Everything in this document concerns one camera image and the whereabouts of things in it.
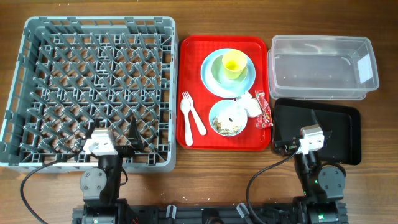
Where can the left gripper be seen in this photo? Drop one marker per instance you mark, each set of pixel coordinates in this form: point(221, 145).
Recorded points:
point(128, 151)

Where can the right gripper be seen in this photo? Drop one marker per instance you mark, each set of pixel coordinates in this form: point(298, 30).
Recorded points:
point(289, 147)

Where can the white plastic spoon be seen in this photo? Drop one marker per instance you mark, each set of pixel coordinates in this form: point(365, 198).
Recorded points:
point(185, 108)

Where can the red candy wrapper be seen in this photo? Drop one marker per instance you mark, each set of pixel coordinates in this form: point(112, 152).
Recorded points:
point(265, 119)

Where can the white napkin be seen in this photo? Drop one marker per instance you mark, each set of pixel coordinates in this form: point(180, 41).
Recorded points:
point(250, 104)

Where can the rice and food scraps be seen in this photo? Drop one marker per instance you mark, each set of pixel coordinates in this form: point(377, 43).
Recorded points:
point(229, 121)

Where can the light blue bowl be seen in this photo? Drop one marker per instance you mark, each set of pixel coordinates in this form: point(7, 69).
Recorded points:
point(219, 106)

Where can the light blue plate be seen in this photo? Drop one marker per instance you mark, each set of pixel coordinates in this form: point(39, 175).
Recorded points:
point(222, 91)

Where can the yellow plastic cup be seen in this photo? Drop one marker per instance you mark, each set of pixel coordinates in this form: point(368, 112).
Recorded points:
point(234, 62)

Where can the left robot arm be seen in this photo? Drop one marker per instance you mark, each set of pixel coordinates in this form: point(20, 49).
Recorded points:
point(101, 185)

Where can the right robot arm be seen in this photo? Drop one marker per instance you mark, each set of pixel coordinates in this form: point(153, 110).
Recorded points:
point(322, 183)

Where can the grey dishwasher rack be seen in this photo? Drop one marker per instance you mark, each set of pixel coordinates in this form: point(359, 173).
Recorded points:
point(74, 72)

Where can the black plastic tray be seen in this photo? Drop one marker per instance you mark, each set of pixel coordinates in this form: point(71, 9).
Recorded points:
point(344, 145)

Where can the clear plastic bin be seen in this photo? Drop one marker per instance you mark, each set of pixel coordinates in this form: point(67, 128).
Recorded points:
point(321, 67)

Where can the red plastic tray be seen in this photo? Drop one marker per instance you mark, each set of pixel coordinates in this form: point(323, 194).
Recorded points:
point(194, 54)

